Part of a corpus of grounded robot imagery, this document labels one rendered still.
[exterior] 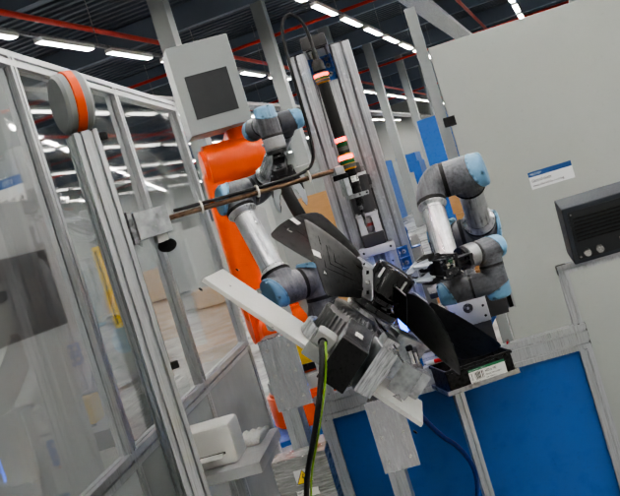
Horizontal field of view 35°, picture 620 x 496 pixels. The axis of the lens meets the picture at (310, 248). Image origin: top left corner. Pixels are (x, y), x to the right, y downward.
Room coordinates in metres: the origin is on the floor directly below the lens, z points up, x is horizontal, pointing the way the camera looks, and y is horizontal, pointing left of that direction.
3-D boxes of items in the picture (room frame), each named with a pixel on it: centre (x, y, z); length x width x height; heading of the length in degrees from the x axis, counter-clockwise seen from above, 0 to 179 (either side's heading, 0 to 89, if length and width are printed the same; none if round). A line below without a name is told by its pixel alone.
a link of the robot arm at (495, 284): (3.03, -0.50, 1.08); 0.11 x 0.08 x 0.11; 81
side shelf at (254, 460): (2.75, 0.39, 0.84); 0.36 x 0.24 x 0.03; 173
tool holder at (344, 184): (2.80, -0.16, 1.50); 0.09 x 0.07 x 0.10; 118
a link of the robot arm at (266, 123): (3.36, 0.01, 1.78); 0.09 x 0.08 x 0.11; 27
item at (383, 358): (2.47, -0.06, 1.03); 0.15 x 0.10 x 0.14; 83
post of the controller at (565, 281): (3.10, -0.74, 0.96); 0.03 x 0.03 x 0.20; 83
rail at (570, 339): (3.15, -0.31, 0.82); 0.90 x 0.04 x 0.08; 83
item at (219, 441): (2.68, 0.43, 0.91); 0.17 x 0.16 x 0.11; 83
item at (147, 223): (2.51, 0.38, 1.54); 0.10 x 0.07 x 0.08; 118
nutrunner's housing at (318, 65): (2.80, -0.17, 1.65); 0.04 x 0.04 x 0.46
